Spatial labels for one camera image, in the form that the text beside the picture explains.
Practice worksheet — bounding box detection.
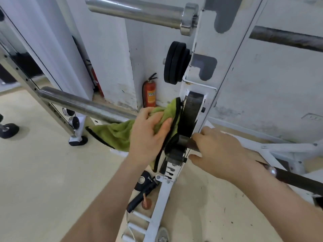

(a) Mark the person's left hand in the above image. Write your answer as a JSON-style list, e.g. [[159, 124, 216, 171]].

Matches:
[[128, 107, 173, 166]]

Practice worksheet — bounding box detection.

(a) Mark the person's right hand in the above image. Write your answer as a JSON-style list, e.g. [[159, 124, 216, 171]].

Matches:
[[188, 126, 263, 185]]

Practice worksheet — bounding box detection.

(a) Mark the green microfiber cloth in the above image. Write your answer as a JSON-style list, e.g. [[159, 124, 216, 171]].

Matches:
[[85, 98, 183, 172]]

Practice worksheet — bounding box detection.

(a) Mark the barbell with dull steel sleeve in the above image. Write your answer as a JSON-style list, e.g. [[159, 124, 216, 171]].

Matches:
[[38, 86, 323, 197]]

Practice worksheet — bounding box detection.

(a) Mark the person's right forearm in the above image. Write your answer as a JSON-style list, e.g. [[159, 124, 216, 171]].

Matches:
[[236, 161, 323, 242]]

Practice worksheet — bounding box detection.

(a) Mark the person's left forearm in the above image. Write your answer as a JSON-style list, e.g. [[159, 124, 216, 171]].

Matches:
[[61, 156, 157, 242]]

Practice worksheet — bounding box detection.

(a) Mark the red fire extinguisher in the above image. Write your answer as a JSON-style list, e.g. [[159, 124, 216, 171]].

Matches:
[[86, 60, 104, 97], [142, 73, 158, 108]]

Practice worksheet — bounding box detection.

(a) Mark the large black weight plate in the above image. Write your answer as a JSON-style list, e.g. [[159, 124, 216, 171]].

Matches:
[[164, 41, 187, 85]]

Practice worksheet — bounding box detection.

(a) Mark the small black weight plate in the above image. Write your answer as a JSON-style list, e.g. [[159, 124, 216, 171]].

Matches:
[[180, 48, 192, 82]]

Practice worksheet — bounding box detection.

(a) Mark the grey shoe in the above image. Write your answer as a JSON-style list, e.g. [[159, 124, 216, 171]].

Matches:
[[157, 227, 169, 242]]

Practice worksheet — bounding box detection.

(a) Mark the barbell with shiny chrome sleeve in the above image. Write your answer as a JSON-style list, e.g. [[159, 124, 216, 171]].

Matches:
[[85, 0, 323, 53]]

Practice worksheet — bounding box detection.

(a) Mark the black dumbbell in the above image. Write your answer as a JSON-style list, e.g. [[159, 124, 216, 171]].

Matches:
[[0, 114, 20, 139]]

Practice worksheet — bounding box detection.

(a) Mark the white barbell rack frame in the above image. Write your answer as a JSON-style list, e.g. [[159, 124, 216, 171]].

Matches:
[[121, 0, 323, 242]]

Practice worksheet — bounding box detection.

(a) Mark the white cable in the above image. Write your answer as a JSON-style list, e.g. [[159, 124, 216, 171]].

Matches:
[[125, 216, 137, 242]]

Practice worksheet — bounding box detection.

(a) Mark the white wall socket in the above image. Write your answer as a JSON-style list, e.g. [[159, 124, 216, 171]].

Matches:
[[301, 113, 323, 123]]

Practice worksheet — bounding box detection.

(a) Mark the white gym machine frame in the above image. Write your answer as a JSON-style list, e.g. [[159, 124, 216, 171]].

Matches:
[[0, 5, 89, 147]]

